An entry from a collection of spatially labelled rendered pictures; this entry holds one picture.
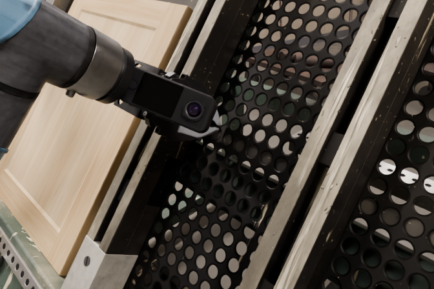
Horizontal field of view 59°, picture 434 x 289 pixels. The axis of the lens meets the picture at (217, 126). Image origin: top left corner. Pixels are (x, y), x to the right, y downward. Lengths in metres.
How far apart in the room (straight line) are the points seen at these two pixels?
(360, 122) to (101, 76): 0.28
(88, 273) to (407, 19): 0.56
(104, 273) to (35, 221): 0.30
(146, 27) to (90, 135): 0.25
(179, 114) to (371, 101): 0.21
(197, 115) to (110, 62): 0.11
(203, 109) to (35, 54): 0.18
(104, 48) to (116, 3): 0.52
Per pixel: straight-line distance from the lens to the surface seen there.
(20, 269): 0.87
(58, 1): 1.17
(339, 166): 0.43
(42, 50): 0.40
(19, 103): 0.42
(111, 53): 0.44
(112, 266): 0.66
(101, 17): 0.98
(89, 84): 0.43
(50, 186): 0.91
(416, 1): 0.49
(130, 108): 0.52
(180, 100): 0.45
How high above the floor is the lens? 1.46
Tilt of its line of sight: 26 degrees down
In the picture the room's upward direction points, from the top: straight up
